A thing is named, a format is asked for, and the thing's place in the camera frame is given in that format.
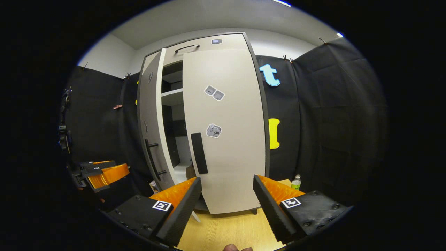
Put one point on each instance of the long ceiling light strip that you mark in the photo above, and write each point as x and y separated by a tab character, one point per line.
281	2

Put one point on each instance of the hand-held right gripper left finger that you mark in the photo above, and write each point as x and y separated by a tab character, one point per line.
184	211

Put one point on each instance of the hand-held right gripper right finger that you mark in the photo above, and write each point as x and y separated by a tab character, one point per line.
270	212

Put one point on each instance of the green plastic bottle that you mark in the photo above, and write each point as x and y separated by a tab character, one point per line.
296	183

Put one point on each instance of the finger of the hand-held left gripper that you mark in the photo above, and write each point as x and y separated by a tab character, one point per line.
101	165
91	172

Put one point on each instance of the white cabinet drawer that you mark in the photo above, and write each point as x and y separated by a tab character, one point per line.
230	43

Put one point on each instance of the dark equipment stand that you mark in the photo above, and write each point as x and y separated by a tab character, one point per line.
63	136

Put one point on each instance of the white shoe cabinet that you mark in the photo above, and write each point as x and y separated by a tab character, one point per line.
172	96

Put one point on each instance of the brown fuzzy slipper shoe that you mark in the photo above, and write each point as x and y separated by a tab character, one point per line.
190	171

